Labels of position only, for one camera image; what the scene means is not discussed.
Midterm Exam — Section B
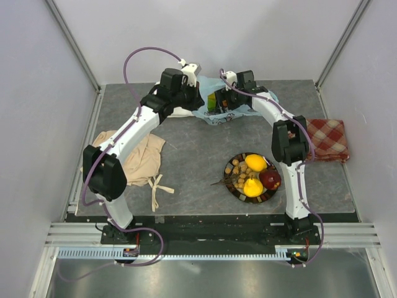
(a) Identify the yellow fake lemon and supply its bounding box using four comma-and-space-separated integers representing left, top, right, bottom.
245, 154, 267, 172

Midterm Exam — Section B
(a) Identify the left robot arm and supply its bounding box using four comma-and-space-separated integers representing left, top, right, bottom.
83, 63, 204, 244

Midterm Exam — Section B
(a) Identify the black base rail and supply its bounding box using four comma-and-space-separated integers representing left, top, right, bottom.
100, 212, 326, 249

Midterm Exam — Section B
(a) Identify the red plaid cloth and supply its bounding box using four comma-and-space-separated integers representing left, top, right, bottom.
306, 119, 350, 163

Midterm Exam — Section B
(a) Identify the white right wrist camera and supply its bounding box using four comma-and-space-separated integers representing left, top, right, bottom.
220, 70, 238, 91

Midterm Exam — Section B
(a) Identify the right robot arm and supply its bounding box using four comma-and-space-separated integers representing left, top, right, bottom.
220, 69, 314, 245

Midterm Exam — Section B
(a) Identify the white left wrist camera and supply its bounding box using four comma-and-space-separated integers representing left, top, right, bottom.
179, 59, 202, 88

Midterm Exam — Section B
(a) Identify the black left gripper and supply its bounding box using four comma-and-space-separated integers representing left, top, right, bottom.
172, 80, 205, 112

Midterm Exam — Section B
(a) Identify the beige crumpled cloth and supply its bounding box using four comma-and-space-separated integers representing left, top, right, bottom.
80, 130, 175, 212

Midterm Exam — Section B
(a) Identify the yellow fake berry bunch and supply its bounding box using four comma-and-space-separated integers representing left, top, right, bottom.
212, 158, 249, 189

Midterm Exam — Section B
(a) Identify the yellow fake pear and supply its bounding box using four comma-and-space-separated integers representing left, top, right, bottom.
243, 178, 264, 197

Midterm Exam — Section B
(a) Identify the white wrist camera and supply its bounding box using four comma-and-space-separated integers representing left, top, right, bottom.
179, 59, 202, 88
220, 70, 238, 91

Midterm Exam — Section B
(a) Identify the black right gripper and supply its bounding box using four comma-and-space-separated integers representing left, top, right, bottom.
215, 83, 244, 114

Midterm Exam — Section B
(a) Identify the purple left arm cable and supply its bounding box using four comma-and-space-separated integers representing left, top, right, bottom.
81, 46, 186, 207

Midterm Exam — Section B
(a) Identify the aluminium frame rail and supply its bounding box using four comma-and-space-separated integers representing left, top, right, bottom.
45, 222, 381, 248

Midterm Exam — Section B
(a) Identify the light blue plastic bag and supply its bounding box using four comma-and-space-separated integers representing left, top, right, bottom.
192, 70, 279, 125

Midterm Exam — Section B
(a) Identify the white folded cloth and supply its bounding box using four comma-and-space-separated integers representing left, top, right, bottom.
169, 107, 194, 118

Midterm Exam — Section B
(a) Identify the dark red fake apple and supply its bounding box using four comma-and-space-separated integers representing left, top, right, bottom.
259, 169, 282, 190

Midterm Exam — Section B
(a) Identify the dark rimmed beige plate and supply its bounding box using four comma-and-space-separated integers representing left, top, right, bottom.
226, 152, 282, 204

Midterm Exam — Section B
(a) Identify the white slotted cable duct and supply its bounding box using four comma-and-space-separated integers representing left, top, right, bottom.
57, 246, 292, 261

